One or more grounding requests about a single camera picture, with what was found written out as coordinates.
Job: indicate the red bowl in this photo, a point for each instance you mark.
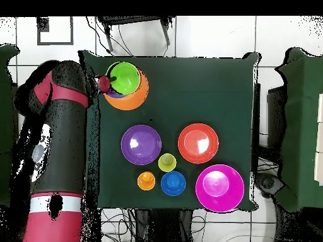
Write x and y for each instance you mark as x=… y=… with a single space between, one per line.
x=198 y=143

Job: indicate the green cloth covered side table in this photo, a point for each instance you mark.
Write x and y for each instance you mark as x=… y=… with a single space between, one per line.
x=302 y=126
x=6 y=113

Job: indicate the green bowl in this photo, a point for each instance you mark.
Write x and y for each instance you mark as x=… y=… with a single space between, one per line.
x=126 y=78

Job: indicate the yellow cup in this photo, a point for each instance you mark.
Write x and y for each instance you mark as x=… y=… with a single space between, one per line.
x=167 y=162

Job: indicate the pink bowl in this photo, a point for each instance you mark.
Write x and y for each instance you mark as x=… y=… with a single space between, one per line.
x=219 y=187

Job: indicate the dark green tablecloth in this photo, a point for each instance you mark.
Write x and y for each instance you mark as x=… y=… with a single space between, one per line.
x=189 y=100

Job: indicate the dark blue bowl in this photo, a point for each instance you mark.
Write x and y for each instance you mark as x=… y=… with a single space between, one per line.
x=173 y=183

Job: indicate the large yellow-orange bowl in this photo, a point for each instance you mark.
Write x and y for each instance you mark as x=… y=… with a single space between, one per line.
x=136 y=100

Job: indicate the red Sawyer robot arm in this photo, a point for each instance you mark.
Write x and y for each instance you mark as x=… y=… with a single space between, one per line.
x=60 y=141

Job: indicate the orange cup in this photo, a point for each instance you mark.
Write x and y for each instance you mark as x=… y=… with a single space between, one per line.
x=146 y=181

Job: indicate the purple cup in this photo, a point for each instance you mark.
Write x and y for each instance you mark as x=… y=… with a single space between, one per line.
x=116 y=95

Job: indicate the purple bowl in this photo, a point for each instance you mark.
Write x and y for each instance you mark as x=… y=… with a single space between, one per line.
x=141 y=145

